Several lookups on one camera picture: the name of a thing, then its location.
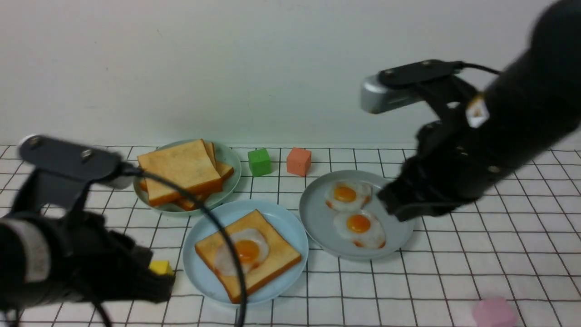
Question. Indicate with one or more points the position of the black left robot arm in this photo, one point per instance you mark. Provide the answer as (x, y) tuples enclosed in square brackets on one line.
[(48, 260)]

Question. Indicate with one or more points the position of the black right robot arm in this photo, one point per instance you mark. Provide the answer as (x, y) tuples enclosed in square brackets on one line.
[(535, 101)]

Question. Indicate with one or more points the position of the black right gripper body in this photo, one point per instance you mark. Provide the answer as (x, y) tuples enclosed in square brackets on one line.
[(450, 169)]

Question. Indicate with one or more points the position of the fried egg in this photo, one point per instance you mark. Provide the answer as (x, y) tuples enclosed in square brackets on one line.
[(361, 228), (348, 195), (251, 247)]

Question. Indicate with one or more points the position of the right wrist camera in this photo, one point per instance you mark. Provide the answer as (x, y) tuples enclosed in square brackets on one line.
[(431, 81)]

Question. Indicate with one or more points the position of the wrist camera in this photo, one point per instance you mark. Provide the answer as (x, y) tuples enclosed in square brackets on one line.
[(63, 173), (431, 81)]

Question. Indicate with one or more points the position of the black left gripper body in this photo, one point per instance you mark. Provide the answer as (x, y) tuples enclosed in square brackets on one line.
[(105, 265)]

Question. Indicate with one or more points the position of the orange cube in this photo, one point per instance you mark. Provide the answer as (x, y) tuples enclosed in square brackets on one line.
[(298, 161)]

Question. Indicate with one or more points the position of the green cube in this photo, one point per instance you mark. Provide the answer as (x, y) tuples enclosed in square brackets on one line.
[(259, 162)]

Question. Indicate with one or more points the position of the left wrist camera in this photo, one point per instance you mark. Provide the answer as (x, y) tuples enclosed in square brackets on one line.
[(63, 173)]

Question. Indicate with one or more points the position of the light blue plate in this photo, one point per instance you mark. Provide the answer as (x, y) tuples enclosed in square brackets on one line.
[(288, 226)]

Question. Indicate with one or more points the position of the white black-grid tablecloth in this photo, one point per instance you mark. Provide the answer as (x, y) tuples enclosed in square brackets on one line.
[(520, 242)]

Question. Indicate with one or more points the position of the grey plate with eggs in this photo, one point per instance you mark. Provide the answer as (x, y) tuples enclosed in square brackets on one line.
[(317, 218)]

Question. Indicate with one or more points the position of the yellow cube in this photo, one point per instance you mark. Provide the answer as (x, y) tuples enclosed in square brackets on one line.
[(162, 267)]

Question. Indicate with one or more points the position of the green plate with bread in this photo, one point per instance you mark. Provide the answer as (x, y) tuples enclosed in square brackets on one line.
[(224, 156)]

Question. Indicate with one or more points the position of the pink cube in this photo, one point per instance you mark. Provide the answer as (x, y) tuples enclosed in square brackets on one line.
[(494, 312)]

